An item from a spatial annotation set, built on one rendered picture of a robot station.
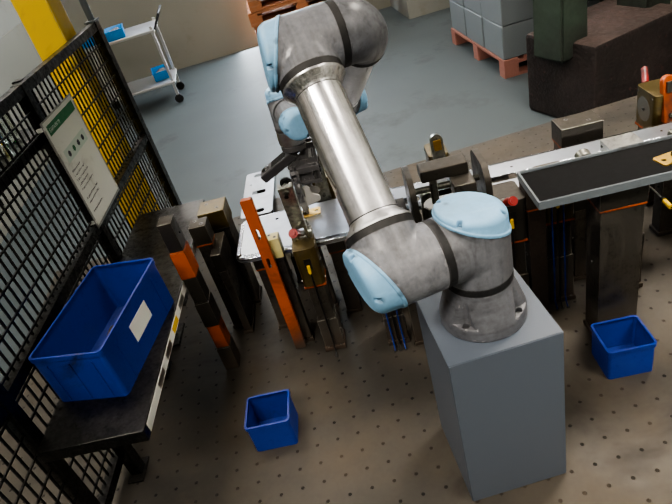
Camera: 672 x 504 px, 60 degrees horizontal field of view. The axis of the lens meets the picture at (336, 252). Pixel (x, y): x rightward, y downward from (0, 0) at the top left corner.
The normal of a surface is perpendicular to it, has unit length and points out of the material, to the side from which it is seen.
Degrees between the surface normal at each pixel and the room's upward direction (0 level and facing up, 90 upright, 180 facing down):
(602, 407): 0
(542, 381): 90
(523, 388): 90
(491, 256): 90
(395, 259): 42
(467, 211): 7
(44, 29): 90
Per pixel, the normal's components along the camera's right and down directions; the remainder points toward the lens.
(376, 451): -0.23, -0.80
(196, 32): 0.18, 0.53
